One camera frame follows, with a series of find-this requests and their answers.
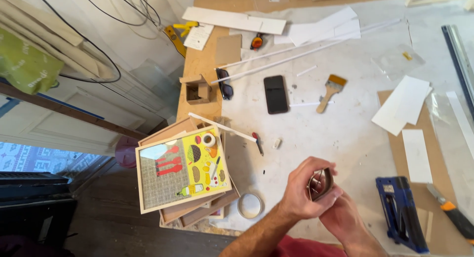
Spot white table cover sheet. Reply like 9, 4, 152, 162
218, 0, 474, 252

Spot beige rolled canvas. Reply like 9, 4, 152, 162
0, 0, 116, 80

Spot clear plastic bag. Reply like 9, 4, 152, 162
371, 44, 426, 81

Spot white panelled door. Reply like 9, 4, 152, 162
0, 62, 179, 158

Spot long metal ruler rail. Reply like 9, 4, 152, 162
441, 24, 474, 121

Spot green bag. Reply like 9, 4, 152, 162
0, 27, 66, 96

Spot pink plastic stool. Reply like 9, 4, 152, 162
114, 136, 140, 169

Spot white wooden strip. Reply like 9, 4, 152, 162
188, 113, 257, 142

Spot clear plastic sheet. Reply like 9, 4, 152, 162
425, 90, 474, 222

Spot brown fibreboard sheet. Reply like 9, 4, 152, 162
377, 90, 474, 256

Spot wooden flat paint brush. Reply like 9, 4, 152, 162
316, 74, 348, 114

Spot white card pieces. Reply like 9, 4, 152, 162
371, 76, 433, 137

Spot person's right hand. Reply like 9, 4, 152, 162
318, 196, 366, 246

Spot black cables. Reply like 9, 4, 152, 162
30, 0, 163, 84

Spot long white board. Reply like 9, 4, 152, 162
181, 6, 287, 36

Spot yellow spirit level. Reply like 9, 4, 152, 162
164, 25, 187, 59

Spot blue staple gun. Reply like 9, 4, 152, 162
375, 176, 430, 255

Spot white printed paper note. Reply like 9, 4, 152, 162
183, 23, 215, 51

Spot black smartphone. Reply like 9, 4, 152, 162
264, 75, 290, 115

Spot small cardboard box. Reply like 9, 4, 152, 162
179, 74, 213, 105

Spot clear tape roll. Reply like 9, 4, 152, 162
237, 192, 264, 219

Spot brown cardboard tape roll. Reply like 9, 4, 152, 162
308, 168, 335, 203

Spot yellow clamp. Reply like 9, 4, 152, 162
173, 21, 200, 38

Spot person's red shirt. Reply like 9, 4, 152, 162
270, 234, 348, 257

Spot black sunglasses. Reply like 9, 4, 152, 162
215, 67, 235, 101

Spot brown-backed wooden frame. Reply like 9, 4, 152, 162
138, 116, 205, 146
159, 183, 241, 229

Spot red-handled awl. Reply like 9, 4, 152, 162
252, 132, 264, 156

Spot white card strip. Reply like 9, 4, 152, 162
402, 129, 433, 184

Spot white paper sheets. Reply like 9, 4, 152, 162
274, 6, 362, 47

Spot framed kitchen art picture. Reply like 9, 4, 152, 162
135, 125, 233, 215

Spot long white rod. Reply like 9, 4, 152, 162
211, 22, 403, 84
218, 19, 401, 70

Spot black furniture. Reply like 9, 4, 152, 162
0, 171, 79, 257

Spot grey cardboard piece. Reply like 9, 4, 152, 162
216, 34, 243, 65

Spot orange utility knife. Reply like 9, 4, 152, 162
426, 183, 474, 246

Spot short white stick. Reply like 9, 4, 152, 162
296, 65, 318, 78
289, 101, 335, 108

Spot person's left hand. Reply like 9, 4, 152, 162
283, 156, 343, 221

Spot orange black tape measure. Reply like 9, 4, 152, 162
250, 33, 264, 51

